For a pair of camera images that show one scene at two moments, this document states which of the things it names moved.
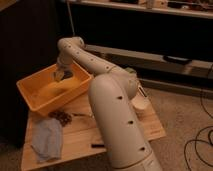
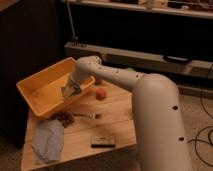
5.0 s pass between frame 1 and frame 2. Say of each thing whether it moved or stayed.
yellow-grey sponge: moved
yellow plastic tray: stayed
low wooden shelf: stayed
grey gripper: moved
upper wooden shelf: stayed
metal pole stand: stayed
